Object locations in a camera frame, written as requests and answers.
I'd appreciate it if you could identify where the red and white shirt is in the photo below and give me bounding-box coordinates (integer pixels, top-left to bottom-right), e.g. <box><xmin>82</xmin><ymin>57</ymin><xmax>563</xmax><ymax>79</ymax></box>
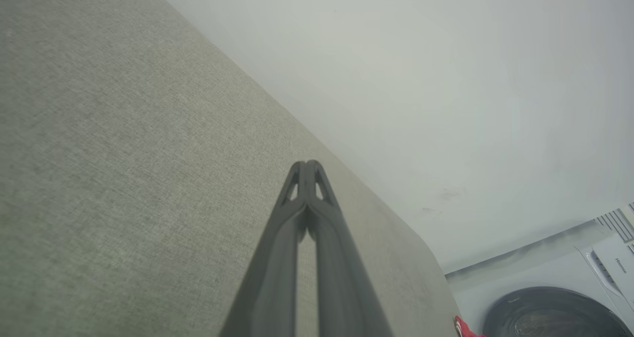
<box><xmin>454</xmin><ymin>315</ymin><xmax>485</xmax><ymax>337</ymax></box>

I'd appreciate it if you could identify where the dark round washing machine door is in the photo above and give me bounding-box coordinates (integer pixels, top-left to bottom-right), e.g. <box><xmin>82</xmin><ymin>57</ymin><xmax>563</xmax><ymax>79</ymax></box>
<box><xmin>482</xmin><ymin>286</ymin><xmax>633</xmax><ymax>337</ymax></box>

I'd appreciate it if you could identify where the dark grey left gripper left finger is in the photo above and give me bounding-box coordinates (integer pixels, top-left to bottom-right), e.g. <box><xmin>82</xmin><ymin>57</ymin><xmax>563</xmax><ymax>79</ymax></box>
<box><xmin>218</xmin><ymin>160</ymin><xmax>311</xmax><ymax>337</ymax></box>

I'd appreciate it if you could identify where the white washing machine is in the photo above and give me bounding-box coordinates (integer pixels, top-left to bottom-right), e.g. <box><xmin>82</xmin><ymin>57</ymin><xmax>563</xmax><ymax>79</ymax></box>
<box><xmin>445</xmin><ymin>203</ymin><xmax>634</xmax><ymax>337</ymax></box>

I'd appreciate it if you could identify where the grey fabric sofa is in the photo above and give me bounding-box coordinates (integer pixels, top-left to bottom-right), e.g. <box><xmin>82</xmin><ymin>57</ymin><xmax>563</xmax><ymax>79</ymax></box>
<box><xmin>0</xmin><ymin>0</ymin><xmax>461</xmax><ymax>337</ymax></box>

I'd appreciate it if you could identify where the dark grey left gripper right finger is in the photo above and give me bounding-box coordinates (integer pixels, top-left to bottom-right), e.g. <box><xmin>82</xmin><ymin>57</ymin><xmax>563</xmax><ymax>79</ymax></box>
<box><xmin>305</xmin><ymin>160</ymin><xmax>395</xmax><ymax>337</ymax></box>

